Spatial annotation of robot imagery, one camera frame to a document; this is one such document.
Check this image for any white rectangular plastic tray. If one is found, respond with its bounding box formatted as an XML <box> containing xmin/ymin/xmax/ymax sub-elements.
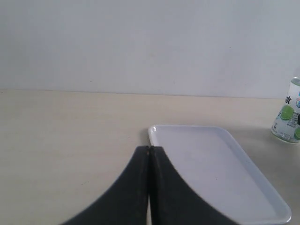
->
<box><xmin>148</xmin><ymin>125</ymin><xmax>292</xmax><ymax>225</ymax></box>

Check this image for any clear plastic drink bottle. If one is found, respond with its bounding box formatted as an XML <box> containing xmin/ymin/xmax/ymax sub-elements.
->
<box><xmin>271</xmin><ymin>77</ymin><xmax>300</xmax><ymax>143</ymax></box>

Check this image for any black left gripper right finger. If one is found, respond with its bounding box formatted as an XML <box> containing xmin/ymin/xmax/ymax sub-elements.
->
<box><xmin>149</xmin><ymin>152</ymin><xmax>236</xmax><ymax>225</ymax></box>

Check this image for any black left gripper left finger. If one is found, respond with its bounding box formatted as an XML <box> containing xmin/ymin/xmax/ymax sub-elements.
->
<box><xmin>63</xmin><ymin>152</ymin><xmax>149</xmax><ymax>225</ymax></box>

